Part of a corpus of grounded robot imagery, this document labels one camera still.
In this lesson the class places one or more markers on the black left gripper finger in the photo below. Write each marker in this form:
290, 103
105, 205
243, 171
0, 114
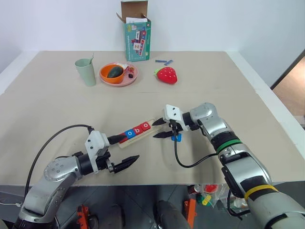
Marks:
126, 163
116, 138

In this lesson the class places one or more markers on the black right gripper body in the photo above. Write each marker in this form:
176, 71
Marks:
178, 130

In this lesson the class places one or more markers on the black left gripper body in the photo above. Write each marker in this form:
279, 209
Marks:
103, 160

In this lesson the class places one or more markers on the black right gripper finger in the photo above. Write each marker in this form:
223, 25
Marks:
158, 122
162, 135

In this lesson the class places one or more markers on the red letter r tile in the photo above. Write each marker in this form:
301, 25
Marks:
124, 141

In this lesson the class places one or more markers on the small blue block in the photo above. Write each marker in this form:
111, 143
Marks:
179, 138

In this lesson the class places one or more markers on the red block with white ring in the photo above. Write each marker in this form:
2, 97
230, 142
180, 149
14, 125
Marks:
145, 126

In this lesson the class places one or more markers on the blue letter o tile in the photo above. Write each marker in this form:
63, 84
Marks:
130, 134

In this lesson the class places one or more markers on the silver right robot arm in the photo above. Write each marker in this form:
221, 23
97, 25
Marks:
238, 164

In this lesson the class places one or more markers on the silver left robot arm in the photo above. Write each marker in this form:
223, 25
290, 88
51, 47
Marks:
57, 169

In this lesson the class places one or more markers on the wooden letter tile rack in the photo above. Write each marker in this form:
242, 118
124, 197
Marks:
134, 141

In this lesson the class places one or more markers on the red toy strawberry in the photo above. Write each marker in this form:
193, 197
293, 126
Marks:
166, 75

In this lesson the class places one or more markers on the pink plastic plate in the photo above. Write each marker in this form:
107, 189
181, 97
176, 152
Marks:
131, 80

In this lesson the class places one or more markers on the small dark toy piece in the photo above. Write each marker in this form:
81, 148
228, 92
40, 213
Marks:
130, 75

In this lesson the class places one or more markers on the orange black clamp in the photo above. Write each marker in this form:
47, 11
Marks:
82, 215
190, 211

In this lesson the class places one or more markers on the small red toy piece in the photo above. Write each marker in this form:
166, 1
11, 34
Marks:
130, 69

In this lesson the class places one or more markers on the small blue flat piece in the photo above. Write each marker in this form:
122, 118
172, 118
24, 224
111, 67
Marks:
160, 61
169, 62

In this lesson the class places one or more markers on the orange plastic bowl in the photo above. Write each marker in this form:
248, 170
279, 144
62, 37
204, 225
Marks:
104, 75

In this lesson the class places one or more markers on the dark green toy avocado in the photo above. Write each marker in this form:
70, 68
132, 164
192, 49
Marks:
115, 72

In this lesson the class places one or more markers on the red toy in bag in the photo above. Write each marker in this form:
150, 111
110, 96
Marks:
210, 188

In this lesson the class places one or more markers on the white crumpled wrapper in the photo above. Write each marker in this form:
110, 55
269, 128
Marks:
124, 65

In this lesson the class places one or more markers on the dark rounded shape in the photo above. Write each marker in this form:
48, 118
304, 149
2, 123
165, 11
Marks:
171, 215

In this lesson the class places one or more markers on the pale green plastic cup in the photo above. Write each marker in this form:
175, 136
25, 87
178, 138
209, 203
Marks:
87, 74

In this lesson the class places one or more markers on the yellow toy in bag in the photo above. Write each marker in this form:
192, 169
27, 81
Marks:
206, 200

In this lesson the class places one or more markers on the clear plastic bag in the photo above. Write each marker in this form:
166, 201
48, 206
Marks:
220, 195

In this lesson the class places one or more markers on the green cardboard toy box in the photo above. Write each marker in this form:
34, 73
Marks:
137, 43

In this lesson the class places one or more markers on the pale green spoon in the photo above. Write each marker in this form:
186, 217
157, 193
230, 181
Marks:
90, 59

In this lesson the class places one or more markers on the white paper sheets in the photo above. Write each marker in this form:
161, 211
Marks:
133, 20

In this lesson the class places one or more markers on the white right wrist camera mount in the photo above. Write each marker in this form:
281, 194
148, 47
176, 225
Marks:
172, 112

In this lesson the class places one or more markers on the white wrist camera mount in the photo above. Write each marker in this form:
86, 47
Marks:
172, 112
95, 141

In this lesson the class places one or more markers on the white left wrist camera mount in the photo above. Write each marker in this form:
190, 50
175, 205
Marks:
95, 141

